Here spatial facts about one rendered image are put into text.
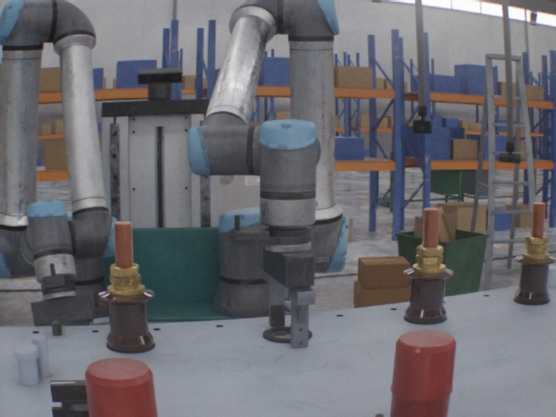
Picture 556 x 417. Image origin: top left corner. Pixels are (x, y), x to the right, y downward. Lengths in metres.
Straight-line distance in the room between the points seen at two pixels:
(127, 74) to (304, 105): 7.14
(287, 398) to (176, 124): 1.22
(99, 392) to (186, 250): 1.33
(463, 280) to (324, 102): 3.95
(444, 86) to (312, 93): 8.50
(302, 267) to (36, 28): 0.93
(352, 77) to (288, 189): 8.45
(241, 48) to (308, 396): 0.83
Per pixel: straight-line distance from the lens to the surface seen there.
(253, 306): 1.81
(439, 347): 0.72
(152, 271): 1.95
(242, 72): 1.41
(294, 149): 1.08
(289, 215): 1.09
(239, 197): 6.02
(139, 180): 2.00
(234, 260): 1.80
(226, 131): 1.23
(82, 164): 1.56
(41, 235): 1.37
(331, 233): 1.77
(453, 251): 5.33
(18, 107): 1.69
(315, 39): 1.68
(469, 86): 10.47
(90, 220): 1.52
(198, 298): 1.97
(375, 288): 5.15
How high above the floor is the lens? 1.73
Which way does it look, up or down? 7 degrees down
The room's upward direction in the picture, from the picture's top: straight up
